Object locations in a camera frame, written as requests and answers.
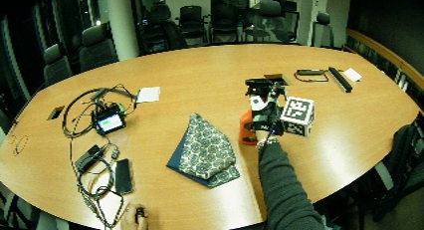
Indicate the small black card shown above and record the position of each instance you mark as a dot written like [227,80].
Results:
[56,113]

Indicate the white round column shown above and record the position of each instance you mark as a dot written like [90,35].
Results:
[121,24]

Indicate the black smartphone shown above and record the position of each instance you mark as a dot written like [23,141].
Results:
[124,176]

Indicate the white paper sheet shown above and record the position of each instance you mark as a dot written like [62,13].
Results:
[149,94]

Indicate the table socket hatch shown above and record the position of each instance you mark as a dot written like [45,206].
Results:
[279,79]

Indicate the white marker cube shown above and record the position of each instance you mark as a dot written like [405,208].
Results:
[298,114]

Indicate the small black clicker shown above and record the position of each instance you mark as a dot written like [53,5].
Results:
[139,214]

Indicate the small black screen device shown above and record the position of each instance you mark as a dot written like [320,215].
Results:
[109,122]

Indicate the black office chair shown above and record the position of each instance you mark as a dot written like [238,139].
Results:
[225,22]
[397,170]
[193,24]
[161,29]

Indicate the small white card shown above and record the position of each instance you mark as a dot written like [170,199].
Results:
[352,74]

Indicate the orange bottle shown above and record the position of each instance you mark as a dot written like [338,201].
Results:
[243,128]

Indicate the patterned blue cloth pouch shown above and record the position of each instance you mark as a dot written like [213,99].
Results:
[203,150]

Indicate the black power adapter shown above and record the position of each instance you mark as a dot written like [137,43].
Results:
[88,158]

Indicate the grey office chair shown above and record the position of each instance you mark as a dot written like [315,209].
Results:
[56,64]
[322,30]
[267,21]
[97,47]

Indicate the long black bar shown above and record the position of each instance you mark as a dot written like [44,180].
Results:
[340,79]

